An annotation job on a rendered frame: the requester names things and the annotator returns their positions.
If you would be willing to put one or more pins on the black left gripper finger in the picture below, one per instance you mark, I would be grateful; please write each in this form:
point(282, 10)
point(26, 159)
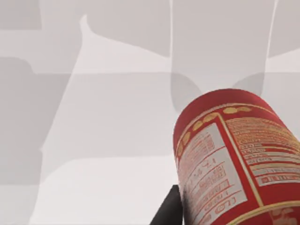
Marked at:
point(170, 210)

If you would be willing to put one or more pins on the red and white can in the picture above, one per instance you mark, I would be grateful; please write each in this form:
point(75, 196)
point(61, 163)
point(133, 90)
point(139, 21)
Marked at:
point(236, 164)

